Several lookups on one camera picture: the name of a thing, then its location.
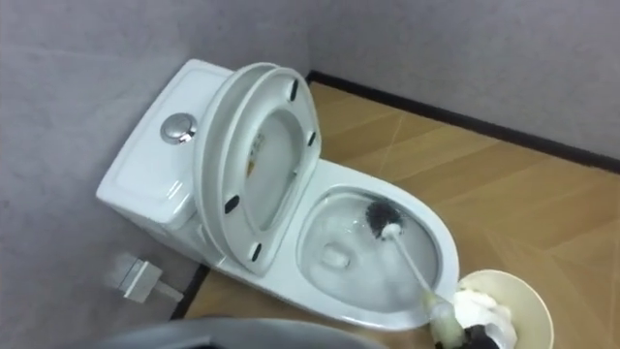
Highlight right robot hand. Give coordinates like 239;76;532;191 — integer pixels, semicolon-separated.
434;287;518;349

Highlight white toilet brush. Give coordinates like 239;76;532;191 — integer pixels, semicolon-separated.
364;200;467;349

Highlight cream round brush holder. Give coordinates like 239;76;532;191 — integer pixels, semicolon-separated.
457;269;555;349

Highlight robot body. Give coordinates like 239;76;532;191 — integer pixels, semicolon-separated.
81;317;388;349

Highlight white toilet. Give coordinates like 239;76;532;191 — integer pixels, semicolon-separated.
95;58;460;332

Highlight grey wall valve box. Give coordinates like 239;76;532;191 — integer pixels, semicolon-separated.
106;252;185;304

